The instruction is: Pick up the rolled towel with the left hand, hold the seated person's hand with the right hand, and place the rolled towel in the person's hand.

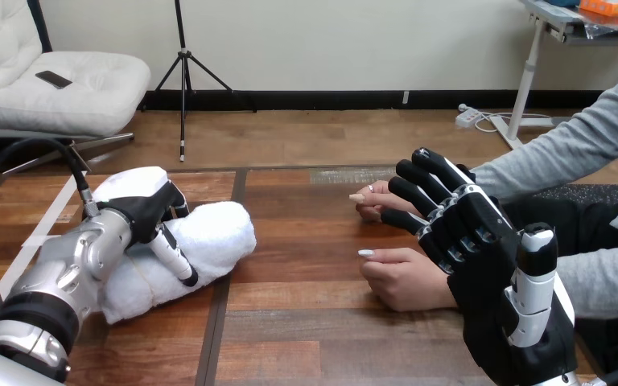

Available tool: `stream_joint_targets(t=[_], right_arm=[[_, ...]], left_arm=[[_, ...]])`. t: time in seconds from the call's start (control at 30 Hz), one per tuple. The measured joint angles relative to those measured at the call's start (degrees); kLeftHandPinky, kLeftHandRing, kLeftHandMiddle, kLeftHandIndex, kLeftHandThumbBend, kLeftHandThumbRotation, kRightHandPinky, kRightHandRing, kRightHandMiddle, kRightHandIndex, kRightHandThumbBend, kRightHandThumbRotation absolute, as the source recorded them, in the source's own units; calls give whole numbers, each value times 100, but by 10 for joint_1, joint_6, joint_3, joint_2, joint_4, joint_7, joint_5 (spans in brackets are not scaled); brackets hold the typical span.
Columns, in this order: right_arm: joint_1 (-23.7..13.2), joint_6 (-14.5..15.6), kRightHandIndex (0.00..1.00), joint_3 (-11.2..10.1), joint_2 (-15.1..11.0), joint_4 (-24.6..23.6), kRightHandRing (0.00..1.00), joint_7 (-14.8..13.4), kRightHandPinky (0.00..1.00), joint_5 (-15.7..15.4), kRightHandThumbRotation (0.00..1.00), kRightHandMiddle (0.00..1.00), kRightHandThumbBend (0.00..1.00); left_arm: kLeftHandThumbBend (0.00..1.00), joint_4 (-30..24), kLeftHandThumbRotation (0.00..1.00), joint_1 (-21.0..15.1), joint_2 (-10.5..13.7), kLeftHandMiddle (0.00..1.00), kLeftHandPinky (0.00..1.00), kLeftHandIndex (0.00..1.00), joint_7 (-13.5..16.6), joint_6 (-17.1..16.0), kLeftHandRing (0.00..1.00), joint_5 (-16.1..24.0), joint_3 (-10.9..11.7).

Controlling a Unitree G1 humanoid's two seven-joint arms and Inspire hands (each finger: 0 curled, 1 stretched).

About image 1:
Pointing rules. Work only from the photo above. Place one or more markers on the white cushioned chair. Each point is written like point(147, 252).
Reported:
point(85, 90)

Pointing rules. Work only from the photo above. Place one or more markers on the person's hand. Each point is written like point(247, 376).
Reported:
point(375, 202)
point(405, 282)

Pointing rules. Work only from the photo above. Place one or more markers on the black phone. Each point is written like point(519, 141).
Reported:
point(53, 79)

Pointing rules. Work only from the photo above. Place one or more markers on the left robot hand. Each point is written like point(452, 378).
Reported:
point(138, 205)

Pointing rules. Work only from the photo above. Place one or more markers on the person's body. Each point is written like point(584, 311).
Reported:
point(597, 224)

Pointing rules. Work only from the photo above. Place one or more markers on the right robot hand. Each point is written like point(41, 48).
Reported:
point(490, 277)

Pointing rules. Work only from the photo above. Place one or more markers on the white towel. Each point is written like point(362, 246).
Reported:
point(213, 240)

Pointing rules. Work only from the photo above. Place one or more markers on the person's forearm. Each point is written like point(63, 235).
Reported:
point(570, 149)
point(607, 285)

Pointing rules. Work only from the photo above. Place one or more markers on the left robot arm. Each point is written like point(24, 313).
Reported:
point(58, 277)

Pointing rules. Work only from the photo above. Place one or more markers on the black tripod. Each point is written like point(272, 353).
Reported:
point(183, 74)

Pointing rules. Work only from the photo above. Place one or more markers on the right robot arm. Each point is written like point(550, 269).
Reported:
point(562, 382)

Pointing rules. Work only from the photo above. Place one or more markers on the orange thing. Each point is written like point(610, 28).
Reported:
point(610, 6)

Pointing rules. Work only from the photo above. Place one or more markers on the white desk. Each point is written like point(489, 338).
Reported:
point(525, 80)

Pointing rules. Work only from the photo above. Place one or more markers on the white power strip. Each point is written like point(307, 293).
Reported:
point(468, 117)

